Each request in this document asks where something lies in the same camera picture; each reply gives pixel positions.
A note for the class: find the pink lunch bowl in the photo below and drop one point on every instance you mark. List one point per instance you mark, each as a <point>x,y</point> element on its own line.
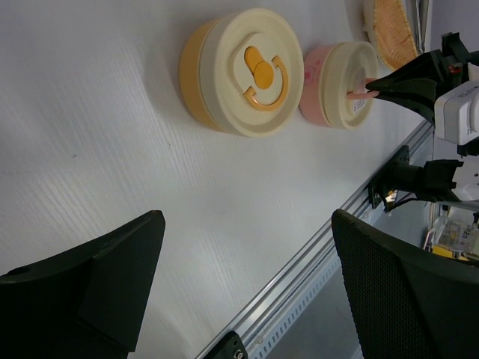
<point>311,104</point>

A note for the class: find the cream lid orange knob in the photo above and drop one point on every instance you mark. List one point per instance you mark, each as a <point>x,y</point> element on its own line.
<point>251,73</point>

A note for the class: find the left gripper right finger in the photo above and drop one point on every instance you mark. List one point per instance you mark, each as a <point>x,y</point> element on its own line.
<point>406,302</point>

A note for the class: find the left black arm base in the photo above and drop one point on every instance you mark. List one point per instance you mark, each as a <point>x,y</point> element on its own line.
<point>229,347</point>

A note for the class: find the slotted cable duct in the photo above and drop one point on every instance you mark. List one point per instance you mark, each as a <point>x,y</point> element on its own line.
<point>295,305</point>

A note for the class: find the cream lid pink knob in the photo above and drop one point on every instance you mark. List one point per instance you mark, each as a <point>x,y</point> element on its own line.
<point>349,67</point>

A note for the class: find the yellow lunch bowl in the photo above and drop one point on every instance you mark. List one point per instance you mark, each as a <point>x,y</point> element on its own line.
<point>189,76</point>

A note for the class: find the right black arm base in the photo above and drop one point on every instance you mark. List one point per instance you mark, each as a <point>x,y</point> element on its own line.
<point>382,182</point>

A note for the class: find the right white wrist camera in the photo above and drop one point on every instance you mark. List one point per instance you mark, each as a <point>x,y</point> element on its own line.
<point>456,114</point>

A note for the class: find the metal tongs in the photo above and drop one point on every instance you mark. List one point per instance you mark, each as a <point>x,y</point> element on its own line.
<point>419,15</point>

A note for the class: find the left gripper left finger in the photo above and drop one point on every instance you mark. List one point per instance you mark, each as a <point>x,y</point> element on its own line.
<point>86,302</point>

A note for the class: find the boat-shaped woven basket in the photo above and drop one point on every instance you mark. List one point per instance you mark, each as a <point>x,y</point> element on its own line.
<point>388,30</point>

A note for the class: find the aluminium mounting rail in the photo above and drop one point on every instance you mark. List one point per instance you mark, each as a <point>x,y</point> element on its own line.
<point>249,321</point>

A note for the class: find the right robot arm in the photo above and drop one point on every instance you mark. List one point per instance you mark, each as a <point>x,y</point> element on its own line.
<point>441,180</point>

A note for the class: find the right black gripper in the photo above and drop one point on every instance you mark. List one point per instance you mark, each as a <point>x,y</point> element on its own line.
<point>454,66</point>

